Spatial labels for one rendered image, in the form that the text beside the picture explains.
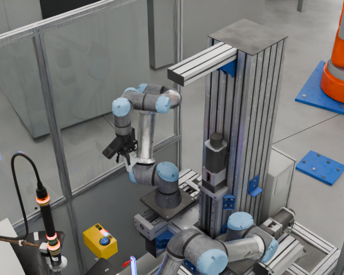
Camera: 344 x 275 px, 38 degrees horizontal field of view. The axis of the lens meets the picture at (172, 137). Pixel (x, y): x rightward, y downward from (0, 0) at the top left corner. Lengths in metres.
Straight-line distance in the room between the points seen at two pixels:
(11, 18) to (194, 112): 2.05
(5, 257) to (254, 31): 1.47
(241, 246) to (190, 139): 2.77
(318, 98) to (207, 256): 3.81
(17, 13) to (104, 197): 1.89
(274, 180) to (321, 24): 4.80
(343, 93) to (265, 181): 2.91
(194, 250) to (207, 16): 4.30
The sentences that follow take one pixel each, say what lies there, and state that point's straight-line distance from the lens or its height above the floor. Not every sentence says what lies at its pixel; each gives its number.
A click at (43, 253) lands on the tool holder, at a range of 1.97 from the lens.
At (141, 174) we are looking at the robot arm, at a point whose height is 1.24.
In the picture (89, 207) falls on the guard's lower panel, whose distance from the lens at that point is 3.07.
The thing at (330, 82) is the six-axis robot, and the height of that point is 0.21.
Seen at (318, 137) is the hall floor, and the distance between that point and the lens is 5.05.
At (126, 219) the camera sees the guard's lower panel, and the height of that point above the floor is 0.54.
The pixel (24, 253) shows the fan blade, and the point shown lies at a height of 1.38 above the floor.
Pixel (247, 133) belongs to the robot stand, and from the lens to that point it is 2.30.
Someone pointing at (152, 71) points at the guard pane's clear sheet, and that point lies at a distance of 2.86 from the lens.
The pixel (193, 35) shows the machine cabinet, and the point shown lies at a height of 0.33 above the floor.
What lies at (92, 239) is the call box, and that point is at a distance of 2.57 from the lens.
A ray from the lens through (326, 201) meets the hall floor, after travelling 4.40.
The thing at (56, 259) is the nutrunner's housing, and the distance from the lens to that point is 1.97.
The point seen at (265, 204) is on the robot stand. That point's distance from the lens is 2.84.
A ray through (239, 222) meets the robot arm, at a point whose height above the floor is 1.27.
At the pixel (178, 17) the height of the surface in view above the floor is 1.83.
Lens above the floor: 3.01
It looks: 38 degrees down
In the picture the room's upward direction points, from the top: straight up
